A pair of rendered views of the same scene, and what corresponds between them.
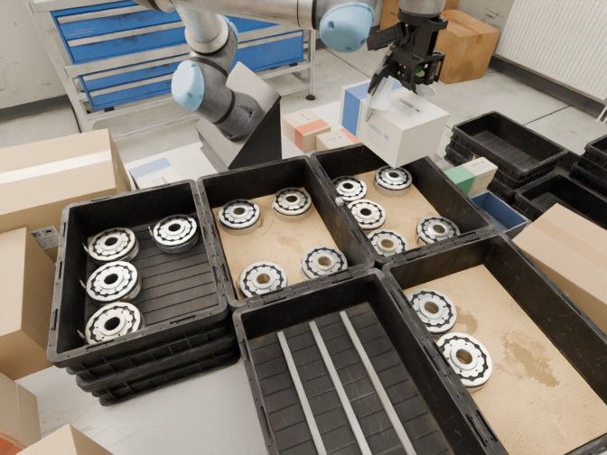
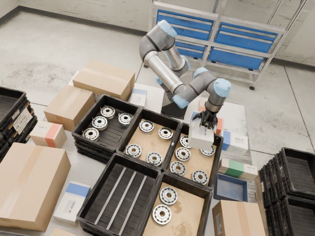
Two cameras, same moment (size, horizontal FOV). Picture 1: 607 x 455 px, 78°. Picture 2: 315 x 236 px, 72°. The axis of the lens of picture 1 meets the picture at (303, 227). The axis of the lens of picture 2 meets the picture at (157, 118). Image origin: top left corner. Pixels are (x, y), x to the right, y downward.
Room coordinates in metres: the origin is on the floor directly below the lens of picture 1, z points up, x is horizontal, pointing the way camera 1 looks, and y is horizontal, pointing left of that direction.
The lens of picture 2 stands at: (-0.08, -0.40, 2.05)
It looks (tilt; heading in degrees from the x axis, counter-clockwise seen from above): 49 degrees down; 33
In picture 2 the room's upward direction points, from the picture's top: 11 degrees clockwise
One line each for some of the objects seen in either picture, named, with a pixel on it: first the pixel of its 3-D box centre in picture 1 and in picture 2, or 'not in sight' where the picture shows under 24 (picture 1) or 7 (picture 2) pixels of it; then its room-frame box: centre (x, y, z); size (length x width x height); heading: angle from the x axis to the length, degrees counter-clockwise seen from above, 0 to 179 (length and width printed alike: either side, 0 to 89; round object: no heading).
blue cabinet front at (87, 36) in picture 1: (137, 53); (181, 35); (2.29, 1.01, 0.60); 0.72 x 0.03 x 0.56; 121
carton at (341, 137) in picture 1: (342, 147); (212, 125); (1.14, -0.14, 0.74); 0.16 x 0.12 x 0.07; 117
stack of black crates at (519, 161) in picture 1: (490, 177); (288, 182); (1.44, -0.91, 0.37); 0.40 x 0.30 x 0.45; 31
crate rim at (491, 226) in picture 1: (393, 190); (195, 153); (0.70, -0.22, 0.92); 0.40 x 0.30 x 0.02; 21
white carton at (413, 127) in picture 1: (389, 118); (200, 129); (0.73, -0.18, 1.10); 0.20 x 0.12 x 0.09; 31
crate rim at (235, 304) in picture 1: (276, 219); (150, 136); (0.59, 0.06, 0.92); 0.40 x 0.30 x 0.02; 21
